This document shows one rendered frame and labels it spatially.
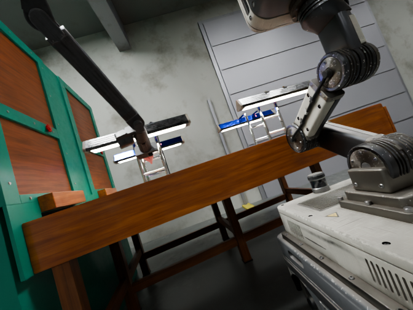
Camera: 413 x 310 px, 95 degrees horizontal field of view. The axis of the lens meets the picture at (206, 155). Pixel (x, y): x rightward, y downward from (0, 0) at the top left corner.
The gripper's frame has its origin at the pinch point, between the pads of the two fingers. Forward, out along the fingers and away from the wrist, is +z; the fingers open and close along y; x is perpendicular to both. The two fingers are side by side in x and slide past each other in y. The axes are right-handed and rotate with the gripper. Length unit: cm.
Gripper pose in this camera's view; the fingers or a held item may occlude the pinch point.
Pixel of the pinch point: (151, 162)
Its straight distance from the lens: 98.1
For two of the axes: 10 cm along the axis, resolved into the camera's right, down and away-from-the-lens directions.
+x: 3.6, 6.3, -6.9
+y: -9.3, 2.9, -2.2
